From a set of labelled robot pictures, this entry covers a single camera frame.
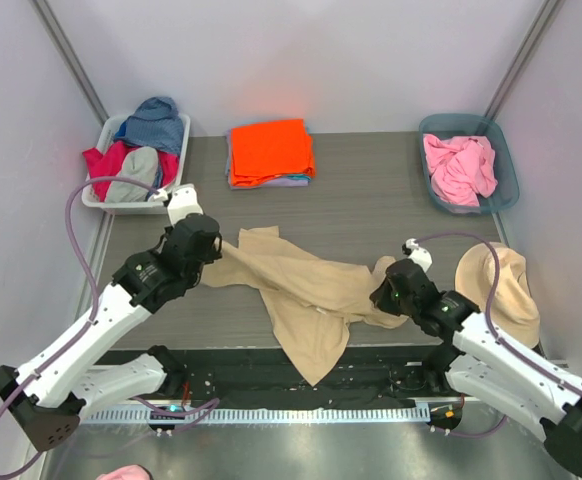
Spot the beige t shirt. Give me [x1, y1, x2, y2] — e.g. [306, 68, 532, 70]
[202, 226, 407, 386]

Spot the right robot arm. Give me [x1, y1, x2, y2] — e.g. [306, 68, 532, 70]
[370, 259, 582, 478]

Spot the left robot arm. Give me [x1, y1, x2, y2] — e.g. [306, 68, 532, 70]
[0, 213, 222, 452]

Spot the grey garment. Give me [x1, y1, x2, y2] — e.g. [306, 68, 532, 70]
[105, 146, 162, 203]

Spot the orange folded t shirt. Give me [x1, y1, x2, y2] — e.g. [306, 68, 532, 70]
[230, 118, 316, 185]

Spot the beige bucket hat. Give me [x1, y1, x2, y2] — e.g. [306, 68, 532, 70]
[455, 243, 540, 349]

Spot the magenta garment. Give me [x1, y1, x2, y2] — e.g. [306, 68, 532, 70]
[83, 141, 179, 203]

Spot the blue patterned garment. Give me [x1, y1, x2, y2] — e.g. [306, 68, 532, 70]
[114, 96, 185, 156]

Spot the pink crumpled t shirt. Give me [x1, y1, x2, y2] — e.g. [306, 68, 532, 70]
[422, 134, 498, 207]

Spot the teal plastic basin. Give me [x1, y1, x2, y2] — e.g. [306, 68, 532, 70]
[419, 113, 520, 215]

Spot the white laundry basket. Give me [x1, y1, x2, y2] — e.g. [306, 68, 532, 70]
[80, 113, 193, 216]

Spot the pink object bottom edge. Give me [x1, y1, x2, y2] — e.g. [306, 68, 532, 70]
[96, 465, 152, 480]

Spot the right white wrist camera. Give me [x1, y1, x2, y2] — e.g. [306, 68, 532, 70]
[402, 238, 433, 273]

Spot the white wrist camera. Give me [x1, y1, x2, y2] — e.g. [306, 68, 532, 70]
[402, 238, 433, 273]
[149, 184, 203, 226]

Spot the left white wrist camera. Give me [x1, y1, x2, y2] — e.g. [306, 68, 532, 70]
[149, 184, 203, 226]

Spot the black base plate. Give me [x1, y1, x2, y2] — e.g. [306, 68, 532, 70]
[141, 345, 459, 410]

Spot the aluminium rail frame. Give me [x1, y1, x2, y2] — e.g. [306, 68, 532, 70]
[33, 360, 582, 405]

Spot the white slotted cable duct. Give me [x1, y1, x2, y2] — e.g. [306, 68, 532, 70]
[83, 403, 430, 426]

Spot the left aluminium corner post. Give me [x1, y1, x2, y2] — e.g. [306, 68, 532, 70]
[30, 0, 109, 124]

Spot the aluminium corner post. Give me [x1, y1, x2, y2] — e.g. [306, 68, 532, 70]
[30, 0, 109, 124]
[484, 0, 566, 120]

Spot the right aluminium corner post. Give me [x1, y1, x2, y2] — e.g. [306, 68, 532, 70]
[484, 0, 566, 120]

